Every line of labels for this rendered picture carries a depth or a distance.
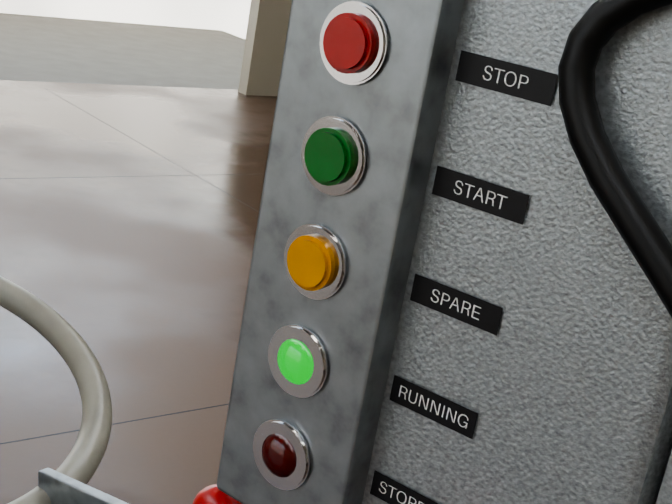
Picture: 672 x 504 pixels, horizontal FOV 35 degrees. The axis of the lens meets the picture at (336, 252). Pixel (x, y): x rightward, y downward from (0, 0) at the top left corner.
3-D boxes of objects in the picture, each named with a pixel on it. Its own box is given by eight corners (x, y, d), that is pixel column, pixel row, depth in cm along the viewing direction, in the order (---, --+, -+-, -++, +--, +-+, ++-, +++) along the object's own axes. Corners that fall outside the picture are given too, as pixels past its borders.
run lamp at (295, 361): (322, 389, 52) (331, 343, 51) (304, 396, 51) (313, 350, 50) (284, 370, 53) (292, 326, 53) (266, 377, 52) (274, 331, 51)
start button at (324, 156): (356, 190, 49) (366, 134, 48) (342, 193, 48) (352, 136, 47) (311, 174, 50) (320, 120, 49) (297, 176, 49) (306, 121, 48)
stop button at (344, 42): (376, 79, 47) (387, 19, 46) (362, 79, 46) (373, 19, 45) (330, 66, 48) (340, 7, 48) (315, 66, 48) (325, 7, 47)
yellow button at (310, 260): (337, 295, 50) (346, 242, 49) (323, 299, 49) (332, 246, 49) (294, 277, 52) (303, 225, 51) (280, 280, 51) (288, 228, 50)
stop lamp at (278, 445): (305, 481, 54) (313, 438, 53) (287, 490, 53) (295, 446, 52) (269, 460, 55) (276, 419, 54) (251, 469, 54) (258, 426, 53)
